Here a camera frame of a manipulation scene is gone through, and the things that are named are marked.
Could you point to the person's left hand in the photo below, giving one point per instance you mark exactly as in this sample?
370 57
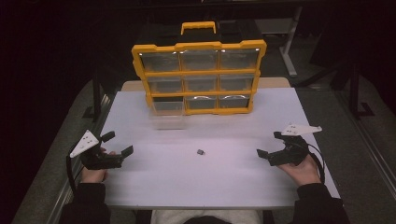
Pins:
93 175

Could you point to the yellow black drawer organizer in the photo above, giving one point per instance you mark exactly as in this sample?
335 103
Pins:
199 72

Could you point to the person's lap in light pants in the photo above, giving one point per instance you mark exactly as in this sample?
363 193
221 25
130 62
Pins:
174 216

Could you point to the black metal stand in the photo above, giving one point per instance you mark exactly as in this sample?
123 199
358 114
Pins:
96 99
355 93

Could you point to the small grey metal part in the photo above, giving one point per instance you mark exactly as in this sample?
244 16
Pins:
200 151

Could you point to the person's right hand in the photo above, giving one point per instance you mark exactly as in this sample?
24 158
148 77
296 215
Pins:
303 174

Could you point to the aluminium frame rail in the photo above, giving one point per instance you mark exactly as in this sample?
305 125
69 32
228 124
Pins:
63 193
370 152

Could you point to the white metal desk leg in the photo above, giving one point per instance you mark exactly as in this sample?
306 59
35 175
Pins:
291 53

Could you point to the clear plastic drawer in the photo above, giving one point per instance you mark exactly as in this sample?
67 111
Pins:
168 119

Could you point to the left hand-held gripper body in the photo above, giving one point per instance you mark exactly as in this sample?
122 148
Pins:
85 143

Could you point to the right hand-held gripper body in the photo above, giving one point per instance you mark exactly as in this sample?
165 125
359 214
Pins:
291 154

